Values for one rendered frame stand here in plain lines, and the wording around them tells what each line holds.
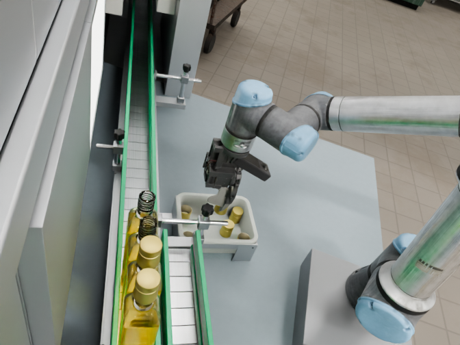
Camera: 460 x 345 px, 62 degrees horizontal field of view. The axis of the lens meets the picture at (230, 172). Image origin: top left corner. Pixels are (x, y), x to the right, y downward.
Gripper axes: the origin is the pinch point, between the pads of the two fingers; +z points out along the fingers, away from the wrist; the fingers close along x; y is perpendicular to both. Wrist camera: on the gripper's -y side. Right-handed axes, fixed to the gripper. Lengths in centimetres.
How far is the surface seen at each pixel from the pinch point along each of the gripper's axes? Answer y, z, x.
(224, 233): -3.9, 13.1, 0.4
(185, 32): 7, -11, -74
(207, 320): 9.1, -4.6, 34.3
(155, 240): 21.4, -24.2, 30.5
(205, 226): 6.9, -3.3, 11.3
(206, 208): 7.7, -8.9, 10.4
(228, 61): -67, 94, -263
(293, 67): -138, 93, -273
